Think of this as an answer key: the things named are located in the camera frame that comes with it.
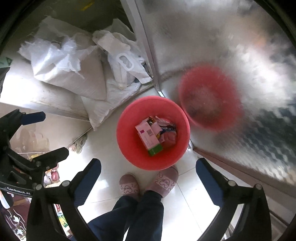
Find red trash bucket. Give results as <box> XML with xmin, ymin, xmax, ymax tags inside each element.
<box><xmin>116</xmin><ymin>96</ymin><xmax>190</xmax><ymax>171</ymax></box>

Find pink left slipper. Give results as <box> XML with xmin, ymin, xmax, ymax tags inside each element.
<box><xmin>119</xmin><ymin>174</ymin><xmax>140</xmax><ymax>200</ymax></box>

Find pink slipper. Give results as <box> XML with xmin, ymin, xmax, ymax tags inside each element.
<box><xmin>146</xmin><ymin>166</ymin><xmax>179</xmax><ymax>198</ymax></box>
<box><xmin>119</xmin><ymin>174</ymin><xmax>140</xmax><ymax>200</ymax></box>

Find white woven sack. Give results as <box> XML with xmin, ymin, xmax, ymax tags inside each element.
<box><xmin>18</xmin><ymin>16</ymin><xmax>141</xmax><ymax>130</ymax></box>

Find person's blue trousers legs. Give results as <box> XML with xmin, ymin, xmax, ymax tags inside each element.
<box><xmin>88</xmin><ymin>191</ymin><xmax>164</xmax><ymax>241</ymax></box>

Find pink right slipper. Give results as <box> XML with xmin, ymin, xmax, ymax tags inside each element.
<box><xmin>146</xmin><ymin>166</ymin><xmax>179</xmax><ymax>198</ymax></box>

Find white plastic bag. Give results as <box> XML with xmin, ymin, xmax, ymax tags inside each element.
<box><xmin>92</xmin><ymin>19</ymin><xmax>152</xmax><ymax>90</ymax></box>

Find metallic cabinet door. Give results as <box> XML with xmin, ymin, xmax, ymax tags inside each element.
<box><xmin>135</xmin><ymin>1</ymin><xmax>295</xmax><ymax>186</ymax></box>

